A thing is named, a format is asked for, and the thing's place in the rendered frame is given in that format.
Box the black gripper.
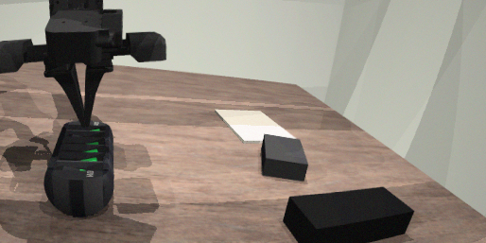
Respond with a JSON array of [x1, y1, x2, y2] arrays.
[[0, 31, 166, 128]]

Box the white flat sheet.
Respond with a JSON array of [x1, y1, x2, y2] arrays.
[[215, 110, 295, 144]]

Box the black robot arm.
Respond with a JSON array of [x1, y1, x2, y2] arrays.
[[44, 0, 123, 66]]

